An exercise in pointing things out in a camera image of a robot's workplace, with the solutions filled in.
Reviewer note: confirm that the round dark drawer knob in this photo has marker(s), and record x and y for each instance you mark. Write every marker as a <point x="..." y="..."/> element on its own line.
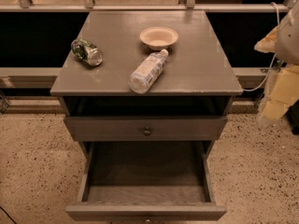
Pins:
<point x="147" y="131"/>

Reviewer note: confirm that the closed grey top drawer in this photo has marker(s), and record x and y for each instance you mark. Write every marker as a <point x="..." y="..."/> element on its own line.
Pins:
<point x="92" y="129"/>

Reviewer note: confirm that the green crushed soda can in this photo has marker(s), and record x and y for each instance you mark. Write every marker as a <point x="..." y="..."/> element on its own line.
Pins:
<point x="87" y="52"/>

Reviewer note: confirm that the grey wooden drawer cabinet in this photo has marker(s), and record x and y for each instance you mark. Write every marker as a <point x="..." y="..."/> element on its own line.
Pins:
<point x="197" y="80"/>

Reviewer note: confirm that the metal railing frame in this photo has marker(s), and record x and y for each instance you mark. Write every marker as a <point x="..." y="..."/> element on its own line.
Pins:
<point x="44" y="77"/>

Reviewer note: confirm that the clear blue-label plastic bottle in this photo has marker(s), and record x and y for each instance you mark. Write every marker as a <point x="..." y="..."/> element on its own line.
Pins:
<point x="147" y="72"/>

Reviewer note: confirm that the white paper bowl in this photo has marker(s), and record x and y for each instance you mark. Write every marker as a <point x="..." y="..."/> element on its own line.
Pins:
<point x="158" y="38"/>

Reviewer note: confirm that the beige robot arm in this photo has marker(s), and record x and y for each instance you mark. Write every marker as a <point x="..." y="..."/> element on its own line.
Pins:
<point x="287" y="44"/>

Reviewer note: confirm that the open grey middle drawer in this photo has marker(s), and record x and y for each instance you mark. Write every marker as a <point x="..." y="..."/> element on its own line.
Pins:
<point x="130" y="181"/>

